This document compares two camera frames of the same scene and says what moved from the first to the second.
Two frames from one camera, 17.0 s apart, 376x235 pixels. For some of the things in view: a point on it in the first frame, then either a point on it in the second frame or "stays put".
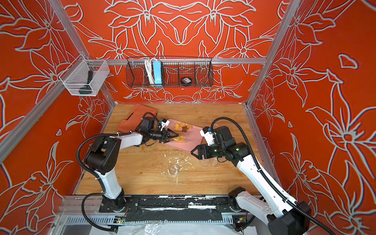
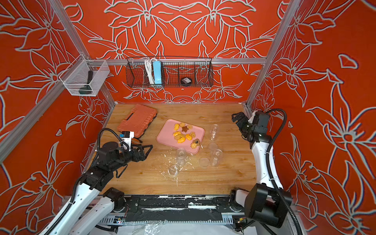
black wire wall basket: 169,72 stays put
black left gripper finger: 176,134 -> 150,146
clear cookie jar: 183,137 -> 181,156
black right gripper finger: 199,148 -> 243,116
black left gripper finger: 169,139 -> 149,151
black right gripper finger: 199,156 -> 234,119
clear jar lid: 204,163 stays put
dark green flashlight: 87,89 stays put
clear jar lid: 174,170 stays put
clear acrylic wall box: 84,77 stays put
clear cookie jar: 213,161 stays put
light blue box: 157,72 stays put
